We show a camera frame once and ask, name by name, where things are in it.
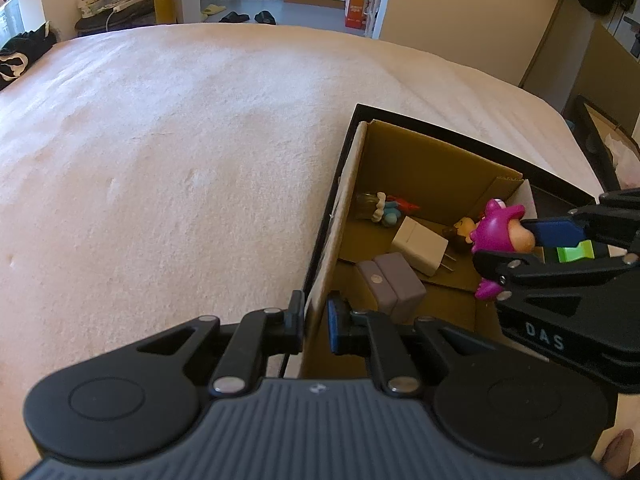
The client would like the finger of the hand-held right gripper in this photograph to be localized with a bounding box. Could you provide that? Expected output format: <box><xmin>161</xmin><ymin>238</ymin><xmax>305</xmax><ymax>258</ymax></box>
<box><xmin>472</xmin><ymin>247</ymin><xmax>640</xmax><ymax>311</ymax></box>
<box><xmin>522</xmin><ymin>187</ymin><xmax>640</xmax><ymax>256</ymax></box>

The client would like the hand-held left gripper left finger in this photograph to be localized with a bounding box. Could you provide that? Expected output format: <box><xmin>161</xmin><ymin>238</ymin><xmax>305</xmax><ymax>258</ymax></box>
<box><xmin>135</xmin><ymin>290</ymin><xmax>306</xmax><ymax>396</ymax></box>

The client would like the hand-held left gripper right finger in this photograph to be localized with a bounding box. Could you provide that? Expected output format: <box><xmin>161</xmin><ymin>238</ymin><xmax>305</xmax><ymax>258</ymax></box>
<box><xmin>326</xmin><ymin>297</ymin><xmax>501</xmax><ymax>398</ymax></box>

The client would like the black tray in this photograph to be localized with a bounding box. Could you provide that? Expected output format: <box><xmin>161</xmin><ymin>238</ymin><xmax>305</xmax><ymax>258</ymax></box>
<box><xmin>277</xmin><ymin>103</ymin><xmax>608</xmax><ymax>378</ymax></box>

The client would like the pink toy figurine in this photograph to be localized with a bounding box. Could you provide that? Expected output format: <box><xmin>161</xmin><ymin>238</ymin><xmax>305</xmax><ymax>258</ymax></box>
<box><xmin>472</xmin><ymin>198</ymin><xmax>538</xmax><ymax>301</ymax></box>

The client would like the dark-haired doll figurine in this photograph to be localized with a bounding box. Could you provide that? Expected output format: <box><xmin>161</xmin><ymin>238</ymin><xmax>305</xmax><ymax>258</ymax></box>
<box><xmin>442</xmin><ymin>216</ymin><xmax>478</xmax><ymax>253</ymax></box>

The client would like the white charger plug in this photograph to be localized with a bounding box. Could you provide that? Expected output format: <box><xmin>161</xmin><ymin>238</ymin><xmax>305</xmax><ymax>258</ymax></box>
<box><xmin>391</xmin><ymin>216</ymin><xmax>457</xmax><ymax>277</ymax></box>

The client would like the small colourful figurine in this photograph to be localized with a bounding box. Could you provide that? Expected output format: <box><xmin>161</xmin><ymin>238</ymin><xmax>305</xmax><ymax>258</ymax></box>
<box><xmin>357</xmin><ymin>191</ymin><xmax>421</xmax><ymax>228</ymax></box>

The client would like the brown cardboard box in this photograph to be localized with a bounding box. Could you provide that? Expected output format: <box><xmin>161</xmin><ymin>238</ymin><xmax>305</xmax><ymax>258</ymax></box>
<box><xmin>298</xmin><ymin>119</ymin><xmax>546</xmax><ymax>381</ymax></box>

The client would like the green toy block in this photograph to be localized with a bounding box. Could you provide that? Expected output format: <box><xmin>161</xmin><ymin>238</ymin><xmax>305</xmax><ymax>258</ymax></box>
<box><xmin>557</xmin><ymin>240</ymin><xmax>596</xmax><ymax>263</ymax></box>

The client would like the grey cube adapter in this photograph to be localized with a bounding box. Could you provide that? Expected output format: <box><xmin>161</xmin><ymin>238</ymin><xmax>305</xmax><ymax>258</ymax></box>
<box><xmin>356</xmin><ymin>252</ymin><xmax>427</xmax><ymax>322</ymax></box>

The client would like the person's bare leg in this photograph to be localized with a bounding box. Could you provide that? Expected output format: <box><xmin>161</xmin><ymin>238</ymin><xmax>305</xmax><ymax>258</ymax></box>
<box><xmin>602</xmin><ymin>430</ymin><xmax>640</xmax><ymax>480</ymax></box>

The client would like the leaning cardboard sheet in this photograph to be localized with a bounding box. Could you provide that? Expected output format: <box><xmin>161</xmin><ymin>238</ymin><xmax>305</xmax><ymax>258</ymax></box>
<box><xmin>562</xmin><ymin>22</ymin><xmax>640</xmax><ymax>116</ymax></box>

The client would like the orange box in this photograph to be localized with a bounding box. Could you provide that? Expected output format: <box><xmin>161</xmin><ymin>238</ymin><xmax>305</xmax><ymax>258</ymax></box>
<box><xmin>344</xmin><ymin>0</ymin><xmax>368</xmax><ymax>29</ymax></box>

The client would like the dark low table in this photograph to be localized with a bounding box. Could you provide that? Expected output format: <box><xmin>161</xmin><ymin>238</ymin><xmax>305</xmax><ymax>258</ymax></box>
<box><xmin>74</xmin><ymin>0</ymin><xmax>157</xmax><ymax>37</ymax></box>

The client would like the black hoodie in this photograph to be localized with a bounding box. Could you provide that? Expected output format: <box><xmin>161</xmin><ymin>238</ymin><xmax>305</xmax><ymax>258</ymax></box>
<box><xmin>0</xmin><ymin>22</ymin><xmax>53</xmax><ymax>92</ymax></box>

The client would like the dark picture frame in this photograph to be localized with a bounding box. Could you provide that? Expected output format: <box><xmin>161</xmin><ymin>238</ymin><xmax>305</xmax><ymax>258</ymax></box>
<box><xmin>570</xmin><ymin>95</ymin><xmax>640</xmax><ymax>196</ymax></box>

